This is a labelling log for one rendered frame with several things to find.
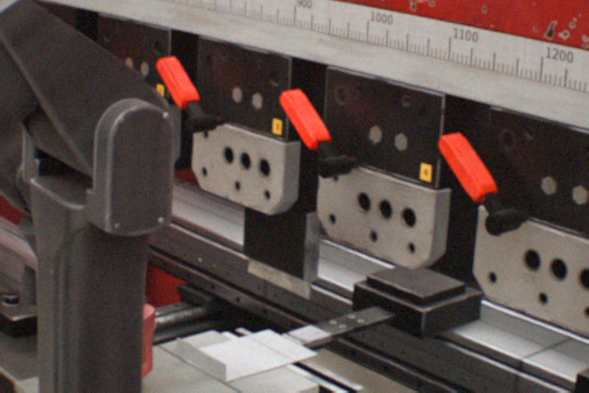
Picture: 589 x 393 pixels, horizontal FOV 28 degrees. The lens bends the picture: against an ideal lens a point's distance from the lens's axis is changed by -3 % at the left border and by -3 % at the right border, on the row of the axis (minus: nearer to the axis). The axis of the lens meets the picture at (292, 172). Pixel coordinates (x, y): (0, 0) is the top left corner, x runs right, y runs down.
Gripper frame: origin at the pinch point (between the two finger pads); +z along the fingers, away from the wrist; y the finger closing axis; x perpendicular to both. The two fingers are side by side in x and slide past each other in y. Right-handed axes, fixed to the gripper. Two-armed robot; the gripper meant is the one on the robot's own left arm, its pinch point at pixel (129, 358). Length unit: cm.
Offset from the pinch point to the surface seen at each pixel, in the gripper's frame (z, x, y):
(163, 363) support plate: 5.9, -4.0, 2.8
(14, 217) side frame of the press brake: 27, -22, 83
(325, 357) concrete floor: 180, -107, 157
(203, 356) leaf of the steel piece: 5.4, -6.9, -1.4
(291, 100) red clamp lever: -19.1, -22.7, -11.0
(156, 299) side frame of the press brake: 61, -38, 83
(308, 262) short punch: 0.9, -20.0, -6.7
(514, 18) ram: -27, -31, -33
